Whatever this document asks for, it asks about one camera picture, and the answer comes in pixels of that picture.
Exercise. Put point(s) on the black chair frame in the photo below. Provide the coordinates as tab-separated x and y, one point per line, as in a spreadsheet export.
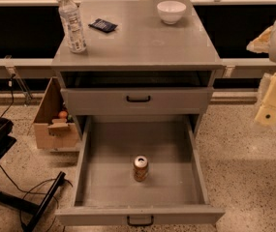
25	171

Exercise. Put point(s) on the dark blue snack packet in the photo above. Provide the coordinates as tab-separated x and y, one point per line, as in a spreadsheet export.
103	25

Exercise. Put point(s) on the metal railing bracket left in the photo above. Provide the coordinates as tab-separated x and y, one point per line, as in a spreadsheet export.
14	74

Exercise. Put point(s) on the open grey bottom drawer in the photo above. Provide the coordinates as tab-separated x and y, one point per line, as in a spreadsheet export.
106	191

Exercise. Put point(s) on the black drawer handle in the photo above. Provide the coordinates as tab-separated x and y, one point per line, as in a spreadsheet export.
140	221
130	99

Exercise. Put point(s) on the closed grey upper drawer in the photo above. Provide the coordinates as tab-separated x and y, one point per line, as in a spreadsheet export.
112	101

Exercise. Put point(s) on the clear plastic water bottle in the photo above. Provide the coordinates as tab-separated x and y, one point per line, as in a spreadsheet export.
72	25

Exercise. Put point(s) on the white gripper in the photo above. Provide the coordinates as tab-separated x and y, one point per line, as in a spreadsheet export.
266	115

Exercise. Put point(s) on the white ceramic bowl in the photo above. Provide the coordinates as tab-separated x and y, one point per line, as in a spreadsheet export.
171	12

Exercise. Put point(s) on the black bottom drawer handle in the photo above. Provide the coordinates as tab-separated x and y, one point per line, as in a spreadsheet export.
140	221

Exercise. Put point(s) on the black upper drawer handle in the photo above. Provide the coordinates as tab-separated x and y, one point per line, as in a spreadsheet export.
130	99

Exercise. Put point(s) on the orange fruit in box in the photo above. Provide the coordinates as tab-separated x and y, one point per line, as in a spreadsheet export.
63	114

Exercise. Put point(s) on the brown cardboard box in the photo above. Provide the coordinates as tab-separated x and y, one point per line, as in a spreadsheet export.
52	133

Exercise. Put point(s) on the grey drawer cabinet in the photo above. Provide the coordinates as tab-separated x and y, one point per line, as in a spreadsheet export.
142	52

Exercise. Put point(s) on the orange soda can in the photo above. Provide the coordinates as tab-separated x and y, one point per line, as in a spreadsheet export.
140	168

